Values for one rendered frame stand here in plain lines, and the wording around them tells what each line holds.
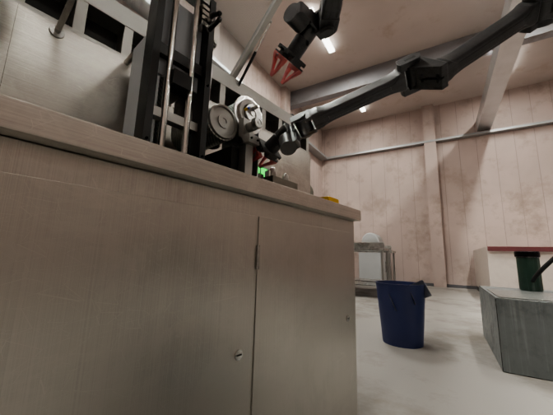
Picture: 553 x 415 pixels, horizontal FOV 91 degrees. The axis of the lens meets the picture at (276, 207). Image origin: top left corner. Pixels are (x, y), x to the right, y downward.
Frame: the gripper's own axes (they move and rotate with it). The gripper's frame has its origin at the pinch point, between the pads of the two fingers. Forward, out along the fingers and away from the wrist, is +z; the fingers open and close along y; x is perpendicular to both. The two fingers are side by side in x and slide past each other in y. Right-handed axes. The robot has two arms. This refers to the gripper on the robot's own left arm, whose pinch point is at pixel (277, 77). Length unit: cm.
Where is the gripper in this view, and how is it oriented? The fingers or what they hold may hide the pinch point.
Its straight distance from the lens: 107.8
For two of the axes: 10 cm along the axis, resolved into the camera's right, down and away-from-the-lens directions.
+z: -5.9, 7.0, 4.0
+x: -4.7, -7.0, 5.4
